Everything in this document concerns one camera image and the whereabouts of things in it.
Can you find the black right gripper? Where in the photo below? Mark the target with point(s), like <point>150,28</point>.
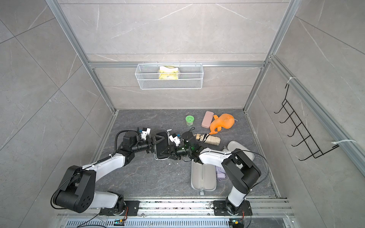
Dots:
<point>173,152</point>

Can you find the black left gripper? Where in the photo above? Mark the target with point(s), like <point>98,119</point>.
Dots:
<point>152,143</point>

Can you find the black zippered umbrella sleeve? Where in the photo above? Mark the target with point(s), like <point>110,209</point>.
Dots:
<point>161,148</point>

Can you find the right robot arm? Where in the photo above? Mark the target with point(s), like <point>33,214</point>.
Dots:
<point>238,166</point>

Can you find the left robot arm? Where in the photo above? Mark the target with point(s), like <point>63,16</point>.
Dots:
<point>76,191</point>

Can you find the lilac folded umbrella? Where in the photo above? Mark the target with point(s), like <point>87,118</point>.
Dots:
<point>220,174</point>

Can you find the green lidded jar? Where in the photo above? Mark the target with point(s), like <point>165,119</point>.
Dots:
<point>189,120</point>

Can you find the orange watering can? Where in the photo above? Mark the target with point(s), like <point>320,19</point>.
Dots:
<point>224,121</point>

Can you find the yellow white pouch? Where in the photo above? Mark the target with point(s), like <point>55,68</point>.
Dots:
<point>168,73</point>

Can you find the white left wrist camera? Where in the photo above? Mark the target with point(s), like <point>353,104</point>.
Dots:
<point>145,132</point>

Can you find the white wire wall basket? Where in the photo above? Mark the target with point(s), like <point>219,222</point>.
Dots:
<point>153,76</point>

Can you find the slotted metal base rail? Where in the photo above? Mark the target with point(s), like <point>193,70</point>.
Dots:
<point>186,212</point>

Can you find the black wire hook rack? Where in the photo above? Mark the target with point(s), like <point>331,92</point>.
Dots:
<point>301,130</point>

